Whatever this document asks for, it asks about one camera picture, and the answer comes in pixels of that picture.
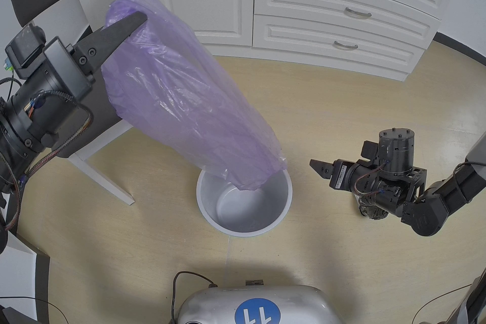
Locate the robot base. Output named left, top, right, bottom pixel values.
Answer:
left=178, top=279, right=337, bottom=324

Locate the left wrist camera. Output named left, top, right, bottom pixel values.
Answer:
left=4, top=24, right=47, bottom=80

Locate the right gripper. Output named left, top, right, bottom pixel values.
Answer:
left=309, top=158, right=382, bottom=198

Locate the black cable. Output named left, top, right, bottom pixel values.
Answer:
left=412, top=285, right=472, bottom=324
left=172, top=271, right=218, bottom=324
left=0, top=295, right=67, bottom=324

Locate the white trash bin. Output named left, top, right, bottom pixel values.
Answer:
left=196, top=164, right=294, bottom=238

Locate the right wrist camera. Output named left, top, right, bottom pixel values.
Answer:
left=360, top=140, right=380, bottom=167

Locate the purple plastic bag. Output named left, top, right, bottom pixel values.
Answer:
left=102, top=0, right=288, bottom=191

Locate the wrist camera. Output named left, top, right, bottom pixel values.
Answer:
left=360, top=140, right=380, bottom=167
left=4, top=24, right=47, bottom=80

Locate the black plastic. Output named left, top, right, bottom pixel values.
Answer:
left=359, top=201, right=389, bottom=220

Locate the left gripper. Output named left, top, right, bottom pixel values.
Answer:
left=9, top=12, right=149, bottom=143

